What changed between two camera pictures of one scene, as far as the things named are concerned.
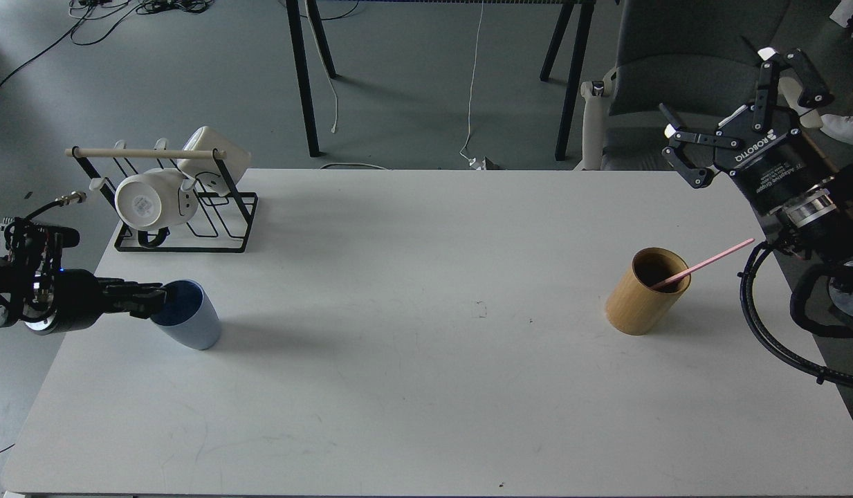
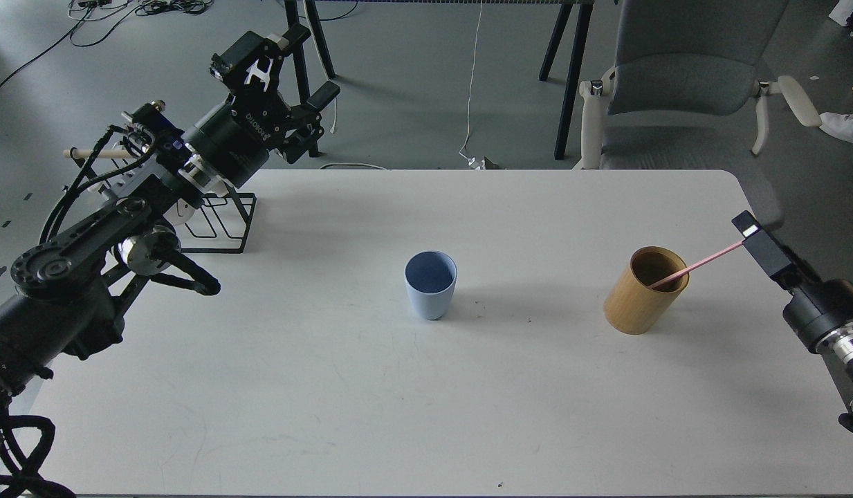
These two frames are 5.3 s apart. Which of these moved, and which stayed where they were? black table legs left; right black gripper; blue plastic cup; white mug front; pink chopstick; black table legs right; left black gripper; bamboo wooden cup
Moved: right black gripper; blue plastic cup; left black gripper; white mug front
Stayed: black table legs left; pink chopstick; bamboo wooden cup; black table legs right
